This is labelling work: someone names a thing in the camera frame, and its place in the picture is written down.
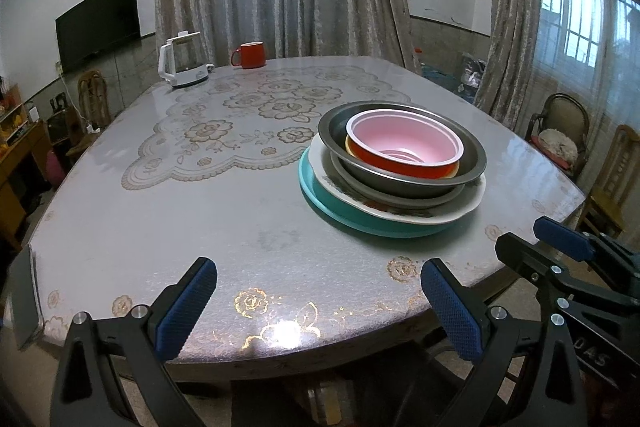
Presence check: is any large white patterned plate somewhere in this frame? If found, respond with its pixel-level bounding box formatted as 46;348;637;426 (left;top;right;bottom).
307;134;486;227

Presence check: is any yellow bowl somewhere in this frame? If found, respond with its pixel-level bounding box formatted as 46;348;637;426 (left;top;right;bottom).
345;136;460;180

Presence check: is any white rose plate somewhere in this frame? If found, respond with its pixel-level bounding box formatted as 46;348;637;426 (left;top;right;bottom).
329;153;465;210

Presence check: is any red plastic bowl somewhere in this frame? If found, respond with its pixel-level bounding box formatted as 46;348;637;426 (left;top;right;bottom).
346;109;464;167

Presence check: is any stainless steel bowl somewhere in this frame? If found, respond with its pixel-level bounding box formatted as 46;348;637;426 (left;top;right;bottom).
318;101;487;198

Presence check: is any wooden chair near window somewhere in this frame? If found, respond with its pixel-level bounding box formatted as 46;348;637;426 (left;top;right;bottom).
577;124;639;239

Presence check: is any cushioned chair by window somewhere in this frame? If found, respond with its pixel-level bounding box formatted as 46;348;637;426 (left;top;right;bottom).
525;93;590;181

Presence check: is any beige window curtain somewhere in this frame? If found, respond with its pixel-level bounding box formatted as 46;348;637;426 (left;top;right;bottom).
475;0;541;130

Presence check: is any wooden sideboard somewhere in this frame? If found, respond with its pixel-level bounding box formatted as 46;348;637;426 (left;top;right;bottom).
1;121;65;242

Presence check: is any turquoise round tray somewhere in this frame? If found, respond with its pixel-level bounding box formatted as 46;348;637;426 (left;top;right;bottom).
297;150;452;239

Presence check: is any window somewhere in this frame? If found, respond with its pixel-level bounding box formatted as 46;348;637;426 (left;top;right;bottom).
536;0;639;74

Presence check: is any lace table mat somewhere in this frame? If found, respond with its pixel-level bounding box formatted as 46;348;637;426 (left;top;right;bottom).
122;61;410;191

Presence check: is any small wooden shelf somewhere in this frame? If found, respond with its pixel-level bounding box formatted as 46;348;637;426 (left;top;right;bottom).
0;84;29;145

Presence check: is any white electric kettle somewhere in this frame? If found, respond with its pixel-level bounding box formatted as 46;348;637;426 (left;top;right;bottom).
158;30;215;89

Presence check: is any red mug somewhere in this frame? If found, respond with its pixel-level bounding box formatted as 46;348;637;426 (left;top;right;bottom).
230;41;266;69

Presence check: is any wooden chair by wall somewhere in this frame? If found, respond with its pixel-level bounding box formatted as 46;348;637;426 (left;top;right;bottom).
66;69;112;160

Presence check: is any black wall television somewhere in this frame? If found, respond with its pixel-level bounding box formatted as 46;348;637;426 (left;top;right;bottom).
55;0;141;74

